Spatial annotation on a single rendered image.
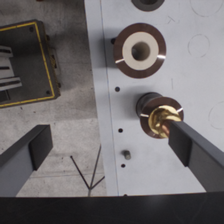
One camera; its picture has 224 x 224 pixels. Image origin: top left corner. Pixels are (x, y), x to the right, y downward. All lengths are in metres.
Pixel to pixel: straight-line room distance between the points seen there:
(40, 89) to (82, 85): 0.46
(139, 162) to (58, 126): 1.60
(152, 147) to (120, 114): 0.14
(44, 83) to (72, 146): 0.89
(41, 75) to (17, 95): 0.32
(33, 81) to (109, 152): 1.26
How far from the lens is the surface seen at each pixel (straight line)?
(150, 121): 0.33
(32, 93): 1.63
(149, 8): 0.42
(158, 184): 0.56
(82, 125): 1.92
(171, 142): 0.17
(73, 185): 2.42
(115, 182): 0.53
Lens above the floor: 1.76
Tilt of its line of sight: 74 degrees down
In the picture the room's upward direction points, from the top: 178 degrees clockwise
